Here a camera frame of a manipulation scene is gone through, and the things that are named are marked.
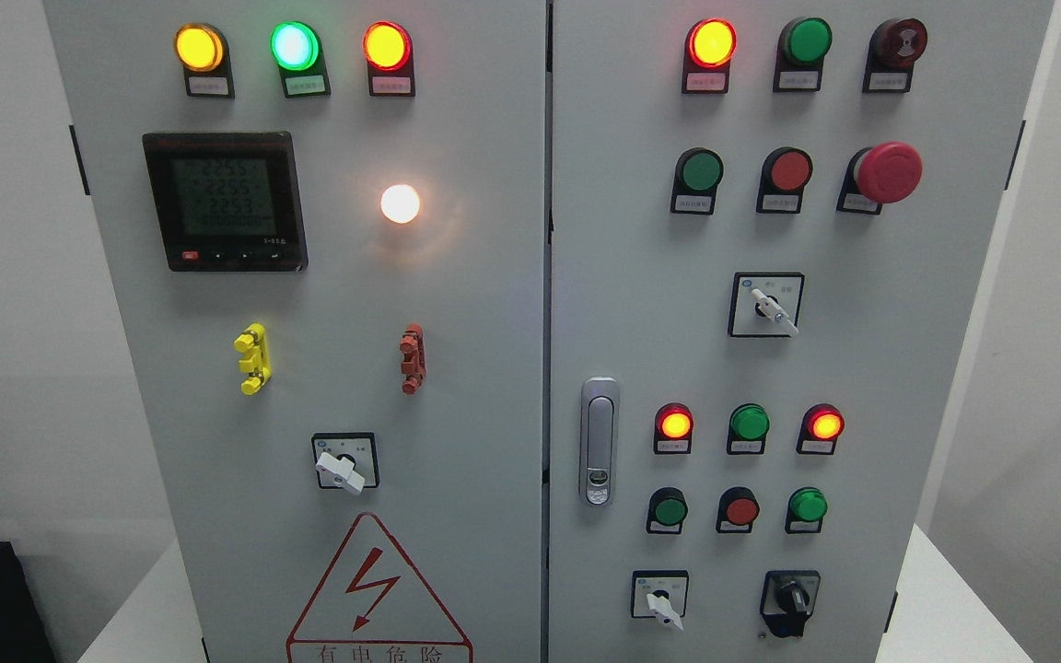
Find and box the white lever selector switch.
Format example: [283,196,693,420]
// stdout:
[728,272,805,337]
[630,570,690,631]

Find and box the green push button lower right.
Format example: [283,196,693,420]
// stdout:
[785,486,829,534]

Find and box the red push button upper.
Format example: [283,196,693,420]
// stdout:
[755,146,813,215]

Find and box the white lever selector switch upper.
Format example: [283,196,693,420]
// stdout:
[728,272,805,337]

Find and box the yellow terminal connector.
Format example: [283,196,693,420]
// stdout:
[233,322,273,396]

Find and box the green push button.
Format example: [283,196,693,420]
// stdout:
[646,486,689,536]
[785,486,829,534]
[669,147,724,215]

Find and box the black digital power meter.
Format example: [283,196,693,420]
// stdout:
[143,130,309,273]

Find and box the lit red indicator light left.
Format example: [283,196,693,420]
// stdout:
[363,21,415,98]

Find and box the red emergency stop button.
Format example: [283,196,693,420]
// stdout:
[836,140,925,215]

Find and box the red indicator light middle left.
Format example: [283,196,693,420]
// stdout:
[653,402,694,456]

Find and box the red terminal connector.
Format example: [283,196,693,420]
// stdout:
[399,322,427,395]

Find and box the green indicator light top right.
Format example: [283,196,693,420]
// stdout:
[772,17,833,93]

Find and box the white handle selector switch left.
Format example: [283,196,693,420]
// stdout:
[311,432,379,495]

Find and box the white lever selector switch lower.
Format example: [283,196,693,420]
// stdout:
[630,570,690,631]

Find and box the red lightning warning sticker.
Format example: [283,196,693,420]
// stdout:
[286,513,474,662]

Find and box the red push button lower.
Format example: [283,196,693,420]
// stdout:
[715,486,761,534]

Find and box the white glowing lamp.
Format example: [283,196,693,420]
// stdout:
[379,184,422,224]

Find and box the red push button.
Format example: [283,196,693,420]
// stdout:
[715,486,761,534]
[755,146,813,215]

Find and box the green indicator light middle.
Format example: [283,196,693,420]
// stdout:
[726,403,771,456]

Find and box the lit green indicator light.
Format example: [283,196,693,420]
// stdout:
[269,21,330,99]

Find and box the yellow indicator light top left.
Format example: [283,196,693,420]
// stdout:
[174,24,234,99]

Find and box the red indicator light middle right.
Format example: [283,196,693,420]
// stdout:
[797,403,843,456]

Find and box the green push button upper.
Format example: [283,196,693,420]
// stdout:
[669,147,724,215]

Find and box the lit red indicator light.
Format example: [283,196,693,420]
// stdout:
[363,21,415,98]
[682,17,738,94]

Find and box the black knob selector switch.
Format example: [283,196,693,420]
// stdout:
[759,570,821,638]

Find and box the lit red indicator light right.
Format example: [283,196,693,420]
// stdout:
[682,17,738,94]

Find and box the green push button lower left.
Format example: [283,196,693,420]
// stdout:
[646,486,689,536]

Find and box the dark red buzzer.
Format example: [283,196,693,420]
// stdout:
[862,17,929,94]

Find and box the grey electrical control cabinet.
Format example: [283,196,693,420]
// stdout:
[44,1,1054,662]

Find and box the silver door handle lock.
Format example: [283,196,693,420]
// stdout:
[578,377,621,506]

